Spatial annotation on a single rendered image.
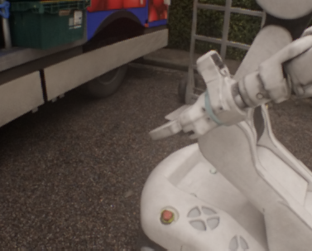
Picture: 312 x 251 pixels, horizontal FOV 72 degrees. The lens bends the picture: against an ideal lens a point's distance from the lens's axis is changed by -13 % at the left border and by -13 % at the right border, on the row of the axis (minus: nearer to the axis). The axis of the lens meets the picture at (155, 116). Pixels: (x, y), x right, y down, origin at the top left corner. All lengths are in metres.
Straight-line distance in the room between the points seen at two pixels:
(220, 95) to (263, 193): 0.35
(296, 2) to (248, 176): 0.43
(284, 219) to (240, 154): 0.22
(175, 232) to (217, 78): 0.44
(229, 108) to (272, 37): 0.23
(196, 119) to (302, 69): 0.20
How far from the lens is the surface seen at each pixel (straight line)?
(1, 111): 1.36
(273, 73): 0.39
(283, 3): 0.54
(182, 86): 2.12
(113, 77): 2.34
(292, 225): 0.73
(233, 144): 0.63
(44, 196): 1.32
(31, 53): 1.42
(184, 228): 0.69
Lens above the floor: 0.91
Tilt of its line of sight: 28 degrees down
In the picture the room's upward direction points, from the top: 2 degrees clockwise
